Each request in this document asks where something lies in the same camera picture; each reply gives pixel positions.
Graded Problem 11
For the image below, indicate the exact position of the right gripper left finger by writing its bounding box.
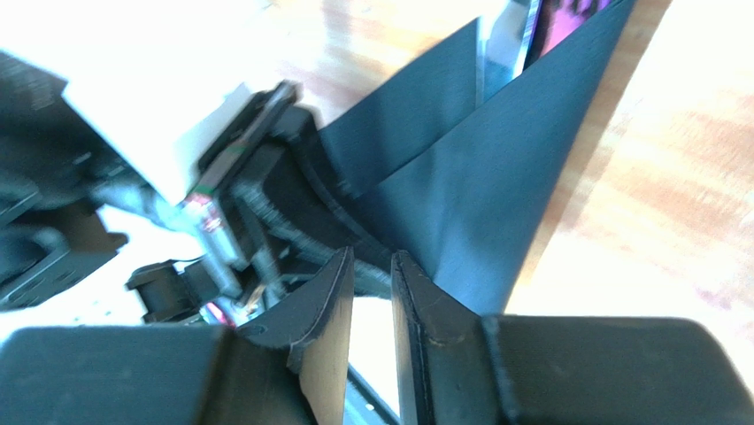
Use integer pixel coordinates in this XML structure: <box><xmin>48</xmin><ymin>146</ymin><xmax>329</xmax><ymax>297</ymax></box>
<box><xmin>1</xmin><ymin>248</ymin><xmax>355</xmax><ymax>424</ymax></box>

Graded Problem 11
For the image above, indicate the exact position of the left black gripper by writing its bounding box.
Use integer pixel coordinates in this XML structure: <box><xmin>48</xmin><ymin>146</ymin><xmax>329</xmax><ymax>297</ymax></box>
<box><xmin>127</xmin><ymin>81</ymin><xmax>390</xmax><ymax>324</ymax></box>

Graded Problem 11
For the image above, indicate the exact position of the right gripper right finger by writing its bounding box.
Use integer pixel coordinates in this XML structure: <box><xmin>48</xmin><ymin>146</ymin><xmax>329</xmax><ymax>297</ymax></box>
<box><xmin>391</xmin><ymin>251</ymin><xmax>753</xmax><ymax>424</ymax></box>

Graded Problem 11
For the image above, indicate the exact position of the black paper napkin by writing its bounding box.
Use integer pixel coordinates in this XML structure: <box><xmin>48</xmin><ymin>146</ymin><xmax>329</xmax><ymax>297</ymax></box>
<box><xmin>322</xmin><ymin>1</ymin><xmax>634</xmax><ymax>313</ymax></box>

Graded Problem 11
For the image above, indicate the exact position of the iridescent fork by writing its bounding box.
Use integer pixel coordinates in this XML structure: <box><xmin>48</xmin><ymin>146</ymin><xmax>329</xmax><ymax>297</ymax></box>
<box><xmin>524</xmin><ymin>0</ymin><xmax>612</xmax><ymax>68</ymax></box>

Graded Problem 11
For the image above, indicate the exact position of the silver knife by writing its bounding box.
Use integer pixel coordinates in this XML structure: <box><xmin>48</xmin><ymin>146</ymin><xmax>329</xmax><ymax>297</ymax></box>
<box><xmin>476</xmin><ymin>0</ymin><xmax>541</xmax><ymax>106</ymax></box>

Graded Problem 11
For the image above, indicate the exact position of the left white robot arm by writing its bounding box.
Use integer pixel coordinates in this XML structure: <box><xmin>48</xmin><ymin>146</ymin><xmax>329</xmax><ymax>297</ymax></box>
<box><xmin>1</xmin><ymin>52</ymin><xmax>390</xmax><ymax>323</ymax></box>

